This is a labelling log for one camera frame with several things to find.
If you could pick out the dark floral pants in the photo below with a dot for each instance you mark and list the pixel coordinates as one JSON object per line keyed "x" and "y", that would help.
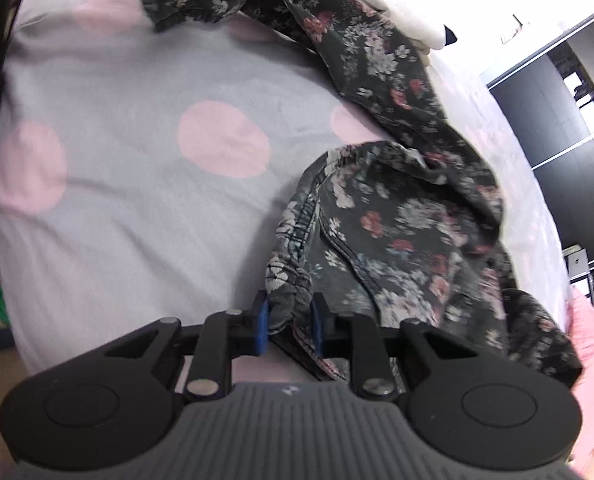
{"x": 402, "y": 240}

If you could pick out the white drawer unit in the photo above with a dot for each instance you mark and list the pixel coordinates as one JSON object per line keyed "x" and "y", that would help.
{"x": 577, "y": 262}

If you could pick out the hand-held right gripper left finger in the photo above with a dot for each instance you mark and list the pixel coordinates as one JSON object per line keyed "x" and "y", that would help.
{"x": 262, "y": 327}

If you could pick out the grey pink-dotted bedspread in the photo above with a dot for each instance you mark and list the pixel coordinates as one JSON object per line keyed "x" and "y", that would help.
{"x": 127, "y": 200}

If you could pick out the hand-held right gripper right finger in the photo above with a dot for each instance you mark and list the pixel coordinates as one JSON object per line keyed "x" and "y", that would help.
{"x": 319, "y": 329}

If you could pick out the black wardrobe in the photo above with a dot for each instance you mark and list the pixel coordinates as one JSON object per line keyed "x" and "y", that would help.
{"x": 527, "y": 90}

